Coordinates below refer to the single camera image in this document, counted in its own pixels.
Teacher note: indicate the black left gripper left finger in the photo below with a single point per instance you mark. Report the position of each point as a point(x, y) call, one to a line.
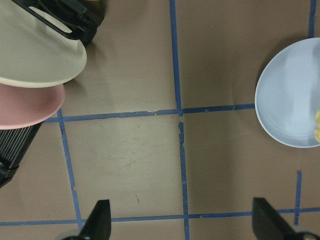
point(98, 226)

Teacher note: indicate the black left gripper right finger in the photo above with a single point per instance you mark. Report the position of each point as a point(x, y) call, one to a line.
point(268, 224)

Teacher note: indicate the blue plate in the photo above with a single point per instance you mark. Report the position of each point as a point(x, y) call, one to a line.
point(287, 94)

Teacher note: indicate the pink plate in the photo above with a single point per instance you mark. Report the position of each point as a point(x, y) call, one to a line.
point(22, 107)

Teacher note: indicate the white plate in rack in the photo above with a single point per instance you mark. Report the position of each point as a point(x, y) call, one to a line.
point(32, 55)

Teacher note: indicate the black dish rack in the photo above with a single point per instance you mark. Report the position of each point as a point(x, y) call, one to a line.
point(74, 20)

